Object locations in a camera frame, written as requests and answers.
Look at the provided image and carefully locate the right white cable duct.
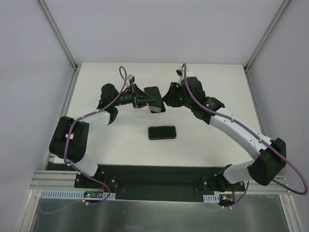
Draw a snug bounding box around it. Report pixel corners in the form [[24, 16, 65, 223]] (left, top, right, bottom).
[[203, 193, 220, 203]]

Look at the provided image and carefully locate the left white cable duct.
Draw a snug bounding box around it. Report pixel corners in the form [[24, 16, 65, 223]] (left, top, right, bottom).
[[41, 189, 116, 201]]

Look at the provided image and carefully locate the aluminium frame front rail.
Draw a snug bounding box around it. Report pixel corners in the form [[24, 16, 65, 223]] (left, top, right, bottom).
[[30, 170, 292, 195]]

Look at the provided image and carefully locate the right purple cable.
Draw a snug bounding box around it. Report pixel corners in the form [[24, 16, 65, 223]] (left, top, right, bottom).
[[176, 63, 307, 213]]

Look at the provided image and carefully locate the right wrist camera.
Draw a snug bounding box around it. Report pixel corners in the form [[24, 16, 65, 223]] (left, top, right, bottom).
[[176, 65, 194, 85]]

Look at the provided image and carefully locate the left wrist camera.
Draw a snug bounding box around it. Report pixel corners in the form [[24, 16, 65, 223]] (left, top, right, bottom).
[[126, 74, 135, 86]]

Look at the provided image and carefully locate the aluminium frame post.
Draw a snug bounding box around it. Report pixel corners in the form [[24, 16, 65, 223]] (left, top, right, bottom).
[[244, 0, 292, 73], [36, 0, 78, 70]]

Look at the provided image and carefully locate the white cable duct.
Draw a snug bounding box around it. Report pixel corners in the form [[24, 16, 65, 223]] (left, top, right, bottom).
[[41, 189, 116, 201], [203, 193, 220, 203]]

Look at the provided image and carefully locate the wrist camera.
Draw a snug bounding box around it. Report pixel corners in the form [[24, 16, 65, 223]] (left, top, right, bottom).
[[176, 65, 194, 85], [126, 74, 135, 86]]

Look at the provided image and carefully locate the purple cable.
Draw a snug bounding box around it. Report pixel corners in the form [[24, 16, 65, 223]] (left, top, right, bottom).
[[38, 66, 136, 214], [176, 63, 307, 213]]

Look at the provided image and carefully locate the pink phone case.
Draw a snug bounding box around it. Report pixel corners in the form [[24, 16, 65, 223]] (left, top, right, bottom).
[[144, 86, 167, 116]]

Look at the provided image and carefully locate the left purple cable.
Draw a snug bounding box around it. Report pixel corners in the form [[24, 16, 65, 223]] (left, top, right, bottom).
[[38, 66, 136, 214]]

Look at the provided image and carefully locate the right aluminium frame post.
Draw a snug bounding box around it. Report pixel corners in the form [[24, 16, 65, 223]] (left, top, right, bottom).
[[244, 0, 292, 73]]

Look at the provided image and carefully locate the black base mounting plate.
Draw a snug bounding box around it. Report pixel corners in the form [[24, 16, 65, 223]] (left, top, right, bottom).
[[73, 164, 246, 202]]

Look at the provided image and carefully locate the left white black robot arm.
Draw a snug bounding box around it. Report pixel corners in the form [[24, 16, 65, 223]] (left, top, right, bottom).
[[49, 84, 155, 189]]

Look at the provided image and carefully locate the left aluminium frame post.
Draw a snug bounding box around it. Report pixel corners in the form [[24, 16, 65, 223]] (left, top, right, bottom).
[[36, 0, 78, 70]]

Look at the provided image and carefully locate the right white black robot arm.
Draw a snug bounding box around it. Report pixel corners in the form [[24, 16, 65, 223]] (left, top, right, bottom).
[[163, 77, 286, 192]]

